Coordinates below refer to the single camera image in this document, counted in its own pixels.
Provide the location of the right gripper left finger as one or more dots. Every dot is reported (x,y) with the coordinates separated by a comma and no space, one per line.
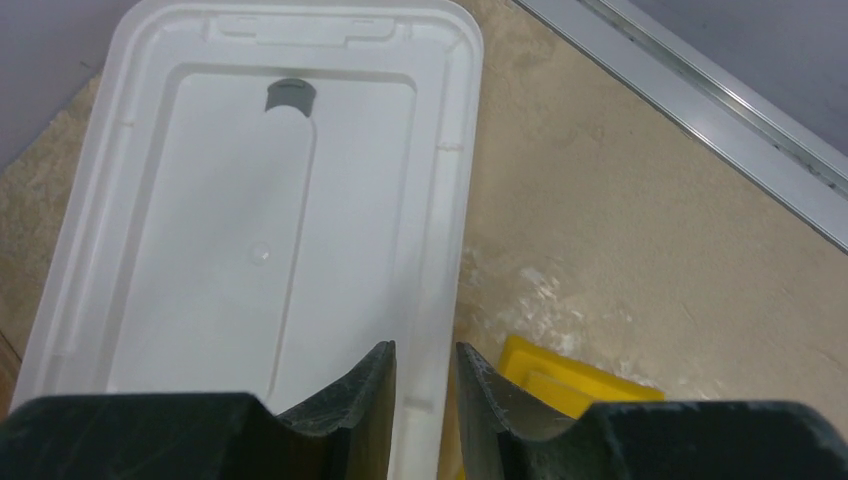
(344,431)

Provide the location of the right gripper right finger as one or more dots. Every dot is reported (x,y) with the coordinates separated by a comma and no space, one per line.
(699,440)

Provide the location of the yellow test tube rack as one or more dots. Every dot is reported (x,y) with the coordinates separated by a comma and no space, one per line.
(570,381)

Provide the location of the white plastic lid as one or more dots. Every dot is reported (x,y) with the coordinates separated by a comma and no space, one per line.
(266,190)

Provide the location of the aluminium rail frame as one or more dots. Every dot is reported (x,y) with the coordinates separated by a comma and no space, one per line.
(761,83)

